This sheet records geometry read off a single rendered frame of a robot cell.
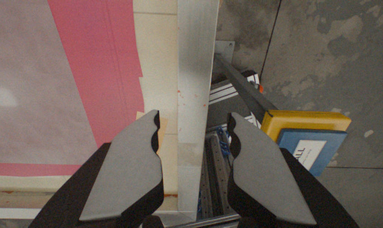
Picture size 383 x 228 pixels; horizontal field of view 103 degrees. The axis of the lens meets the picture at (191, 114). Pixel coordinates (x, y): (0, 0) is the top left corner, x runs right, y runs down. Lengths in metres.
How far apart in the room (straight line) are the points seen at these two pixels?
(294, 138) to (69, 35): 0.33
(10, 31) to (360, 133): 2.21
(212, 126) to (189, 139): 0.95
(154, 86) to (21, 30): 0.16
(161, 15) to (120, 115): 0.15
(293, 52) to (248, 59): 0.32
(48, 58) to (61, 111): 0.08
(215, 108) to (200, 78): 0.91
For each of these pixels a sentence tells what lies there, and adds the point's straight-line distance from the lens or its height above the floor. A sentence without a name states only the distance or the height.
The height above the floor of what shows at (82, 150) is 0.95.
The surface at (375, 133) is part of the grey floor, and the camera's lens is 2.27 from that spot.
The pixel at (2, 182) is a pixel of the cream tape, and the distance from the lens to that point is 0.51.
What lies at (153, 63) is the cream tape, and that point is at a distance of 0.21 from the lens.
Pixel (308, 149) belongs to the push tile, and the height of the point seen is 0.97.
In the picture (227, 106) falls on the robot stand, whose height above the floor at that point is 0.21.
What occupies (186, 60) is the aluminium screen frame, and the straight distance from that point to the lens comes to 0.17.
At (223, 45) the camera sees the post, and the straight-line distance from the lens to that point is 1.18.
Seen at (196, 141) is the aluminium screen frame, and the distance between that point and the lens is 0.22.
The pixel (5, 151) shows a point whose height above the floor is 0.95.
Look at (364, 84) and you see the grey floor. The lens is 1.83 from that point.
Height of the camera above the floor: 1.16
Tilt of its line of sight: 60 degrees down
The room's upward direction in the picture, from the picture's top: 179 degrees clockwise
